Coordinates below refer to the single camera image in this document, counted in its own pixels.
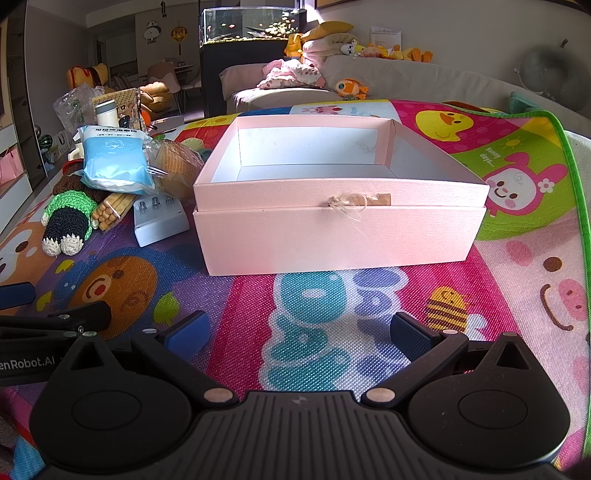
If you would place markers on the glass fish tank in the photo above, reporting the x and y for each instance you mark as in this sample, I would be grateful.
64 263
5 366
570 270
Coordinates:
251 23

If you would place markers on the colourful cartoon play mat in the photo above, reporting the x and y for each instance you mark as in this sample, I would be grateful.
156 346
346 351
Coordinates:
508 277

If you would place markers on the black fish tank stand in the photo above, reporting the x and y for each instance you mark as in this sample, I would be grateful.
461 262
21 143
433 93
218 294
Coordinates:
217 78

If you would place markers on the pink crumpled blanket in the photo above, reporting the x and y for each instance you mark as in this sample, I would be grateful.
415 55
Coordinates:
291 74

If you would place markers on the white paper sheet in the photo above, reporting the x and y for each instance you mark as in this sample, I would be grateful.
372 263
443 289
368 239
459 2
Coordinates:
385 36

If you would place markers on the pink cardboard box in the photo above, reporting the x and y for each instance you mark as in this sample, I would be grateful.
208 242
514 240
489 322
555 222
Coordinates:
323 240

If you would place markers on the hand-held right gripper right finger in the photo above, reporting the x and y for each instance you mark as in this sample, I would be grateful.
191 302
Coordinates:
410 336

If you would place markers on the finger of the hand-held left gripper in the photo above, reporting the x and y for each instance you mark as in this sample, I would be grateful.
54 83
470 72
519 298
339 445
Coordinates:
16 297
69 318

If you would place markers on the blue cotton pad packet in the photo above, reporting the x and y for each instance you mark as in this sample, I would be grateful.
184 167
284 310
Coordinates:
113 157

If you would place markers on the large yellow plush toy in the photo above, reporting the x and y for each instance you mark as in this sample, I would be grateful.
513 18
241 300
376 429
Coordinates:
85 76

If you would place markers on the clear plastic bag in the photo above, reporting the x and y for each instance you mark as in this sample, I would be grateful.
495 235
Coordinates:
71 108

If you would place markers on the green crochet doll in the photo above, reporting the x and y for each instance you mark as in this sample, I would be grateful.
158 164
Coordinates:
69 221

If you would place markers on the biscuit stick packet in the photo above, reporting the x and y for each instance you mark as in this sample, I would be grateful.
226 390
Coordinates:
113 210

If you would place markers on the yellow pillow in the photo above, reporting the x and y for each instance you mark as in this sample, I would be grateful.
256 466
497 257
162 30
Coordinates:
330 31

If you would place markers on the yellow hanging ornament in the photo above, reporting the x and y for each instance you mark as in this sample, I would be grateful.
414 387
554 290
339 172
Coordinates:
178 34

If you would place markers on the beige sofa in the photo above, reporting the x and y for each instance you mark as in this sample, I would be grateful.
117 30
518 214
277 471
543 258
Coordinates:
397 81

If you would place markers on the yellow plush toys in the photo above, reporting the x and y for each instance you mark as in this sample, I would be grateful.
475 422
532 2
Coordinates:
406 53

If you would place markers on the wafer cone packet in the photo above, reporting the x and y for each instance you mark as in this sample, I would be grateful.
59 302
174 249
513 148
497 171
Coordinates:
178 168

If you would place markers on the panda wall clock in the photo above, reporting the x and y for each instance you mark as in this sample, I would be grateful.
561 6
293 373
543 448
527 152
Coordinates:
152 32

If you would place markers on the kraft paper pouch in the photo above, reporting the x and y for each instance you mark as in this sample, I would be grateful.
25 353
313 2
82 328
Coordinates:
124 104

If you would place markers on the teal cloth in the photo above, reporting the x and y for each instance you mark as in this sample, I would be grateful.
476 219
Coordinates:
526 104

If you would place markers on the orange fish plush toy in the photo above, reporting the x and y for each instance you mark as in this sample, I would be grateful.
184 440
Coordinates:
349 87

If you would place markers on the white cabinet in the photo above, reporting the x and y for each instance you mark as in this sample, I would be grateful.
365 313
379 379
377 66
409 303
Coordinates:
14 203

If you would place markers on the white battery charger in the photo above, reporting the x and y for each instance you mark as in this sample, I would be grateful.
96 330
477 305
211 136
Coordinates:
159 226

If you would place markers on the grey neck pillow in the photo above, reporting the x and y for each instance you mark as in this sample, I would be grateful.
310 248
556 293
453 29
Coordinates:
549 69

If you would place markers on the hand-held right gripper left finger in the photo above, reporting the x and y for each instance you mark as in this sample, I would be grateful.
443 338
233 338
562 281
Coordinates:
190 336

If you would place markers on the white bottle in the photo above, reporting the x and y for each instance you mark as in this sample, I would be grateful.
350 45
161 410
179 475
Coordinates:
106 113

